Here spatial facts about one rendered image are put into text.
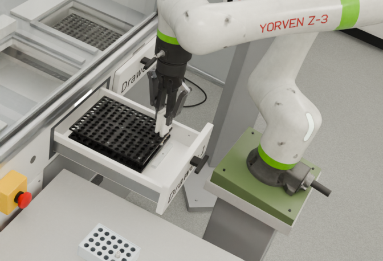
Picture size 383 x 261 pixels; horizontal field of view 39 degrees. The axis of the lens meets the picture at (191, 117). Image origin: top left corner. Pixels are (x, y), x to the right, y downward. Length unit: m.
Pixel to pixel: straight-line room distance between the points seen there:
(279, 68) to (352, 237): 1.37
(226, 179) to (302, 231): 1.13
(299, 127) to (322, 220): 1.31
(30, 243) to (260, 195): 0.63
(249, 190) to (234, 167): 0.09
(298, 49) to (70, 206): 0.74
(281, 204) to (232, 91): 0.93
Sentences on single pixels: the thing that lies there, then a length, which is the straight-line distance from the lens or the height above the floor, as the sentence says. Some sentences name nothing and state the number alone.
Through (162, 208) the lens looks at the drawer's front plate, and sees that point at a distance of 1.37.
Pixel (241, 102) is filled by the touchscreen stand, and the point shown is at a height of 0.46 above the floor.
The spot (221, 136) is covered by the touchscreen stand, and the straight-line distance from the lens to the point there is 2.55.
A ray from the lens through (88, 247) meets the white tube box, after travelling 1.34.
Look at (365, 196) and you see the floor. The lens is 2.98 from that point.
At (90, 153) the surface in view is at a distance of 1.41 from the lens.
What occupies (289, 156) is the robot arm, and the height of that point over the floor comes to 0.91.
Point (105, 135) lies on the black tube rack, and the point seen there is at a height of 0.90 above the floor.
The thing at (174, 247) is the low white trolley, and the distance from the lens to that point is 1.42.
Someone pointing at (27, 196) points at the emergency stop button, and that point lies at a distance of 1.30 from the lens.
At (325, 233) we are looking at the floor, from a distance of 2.69.
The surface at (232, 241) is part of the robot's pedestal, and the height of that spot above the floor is 0.53.
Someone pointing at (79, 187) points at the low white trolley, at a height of 0.76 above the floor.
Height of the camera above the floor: 1.88
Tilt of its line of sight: 39 degrees down
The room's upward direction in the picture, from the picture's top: 16 degrees clockwise
